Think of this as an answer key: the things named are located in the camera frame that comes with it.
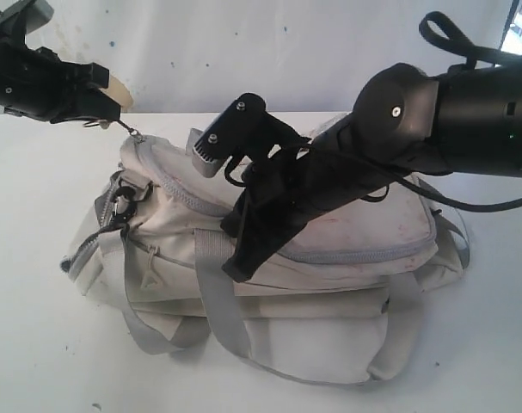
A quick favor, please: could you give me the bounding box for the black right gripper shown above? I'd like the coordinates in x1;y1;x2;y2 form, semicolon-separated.
221;154;329;282

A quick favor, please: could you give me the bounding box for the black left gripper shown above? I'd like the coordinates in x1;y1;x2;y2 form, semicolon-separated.
28;47;121;124

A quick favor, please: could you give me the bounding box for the white fabric bag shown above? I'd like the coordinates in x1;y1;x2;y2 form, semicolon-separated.
60;129;470;385

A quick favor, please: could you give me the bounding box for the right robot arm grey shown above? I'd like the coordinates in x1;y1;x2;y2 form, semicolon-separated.
222;64;522;282

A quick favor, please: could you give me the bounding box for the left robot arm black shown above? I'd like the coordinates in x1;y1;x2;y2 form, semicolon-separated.
0;41;121;124

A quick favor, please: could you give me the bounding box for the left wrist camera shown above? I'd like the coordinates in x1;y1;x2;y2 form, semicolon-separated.
0;0;54;43

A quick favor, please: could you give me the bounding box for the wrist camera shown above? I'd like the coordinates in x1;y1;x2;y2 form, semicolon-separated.
192;93;286;178
0;0;54;43

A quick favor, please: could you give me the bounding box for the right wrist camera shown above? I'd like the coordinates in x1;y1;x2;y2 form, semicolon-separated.
192;93;286;178

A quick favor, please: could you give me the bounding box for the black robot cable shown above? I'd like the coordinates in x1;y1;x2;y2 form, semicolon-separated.
224;10;522;214

